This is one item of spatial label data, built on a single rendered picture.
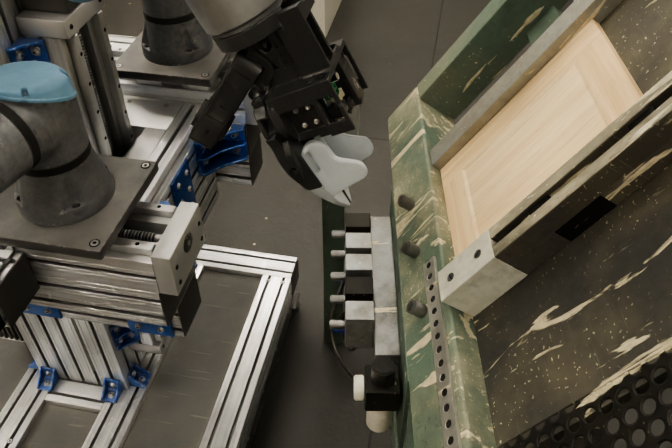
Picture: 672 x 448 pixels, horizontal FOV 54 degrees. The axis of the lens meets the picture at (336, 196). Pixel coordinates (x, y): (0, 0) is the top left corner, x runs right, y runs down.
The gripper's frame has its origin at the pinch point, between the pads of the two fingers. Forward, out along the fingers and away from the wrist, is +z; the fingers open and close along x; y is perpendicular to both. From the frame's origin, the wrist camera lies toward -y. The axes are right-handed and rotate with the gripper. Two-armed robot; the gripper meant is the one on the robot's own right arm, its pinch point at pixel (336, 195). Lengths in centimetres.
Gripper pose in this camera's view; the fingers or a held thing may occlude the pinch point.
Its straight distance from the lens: 65.9
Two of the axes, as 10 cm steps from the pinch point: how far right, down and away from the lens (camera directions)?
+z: 4.5, 7.2, 5.2
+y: 8.7, -2.3, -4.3
